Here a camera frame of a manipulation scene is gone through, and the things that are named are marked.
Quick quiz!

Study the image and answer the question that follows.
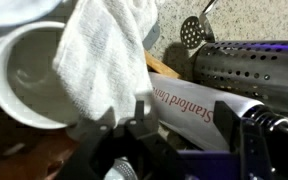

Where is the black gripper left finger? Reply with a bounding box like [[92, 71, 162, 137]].
[[55, 99, 192, 180]]

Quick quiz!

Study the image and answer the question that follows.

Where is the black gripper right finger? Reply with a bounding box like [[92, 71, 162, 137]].
[[213, 100, 288, 180]]

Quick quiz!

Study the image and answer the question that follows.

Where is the white towel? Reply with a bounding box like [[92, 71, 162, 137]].
[[52, 0, 160, 126]]

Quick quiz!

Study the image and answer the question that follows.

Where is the bigger white bowl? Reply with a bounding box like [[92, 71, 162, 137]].
[[0, 0, 63, 28]]

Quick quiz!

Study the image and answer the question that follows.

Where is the white Stanford water bottle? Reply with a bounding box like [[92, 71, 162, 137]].
[[148, 71, 288, 152]]

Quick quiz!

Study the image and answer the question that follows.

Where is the perforated metal utensil holder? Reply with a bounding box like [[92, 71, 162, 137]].
[[192, 39, 288, 116]]

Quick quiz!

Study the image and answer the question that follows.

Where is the perforated metal skimmer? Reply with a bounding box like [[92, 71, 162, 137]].
[[179, 0, 218, 50]]

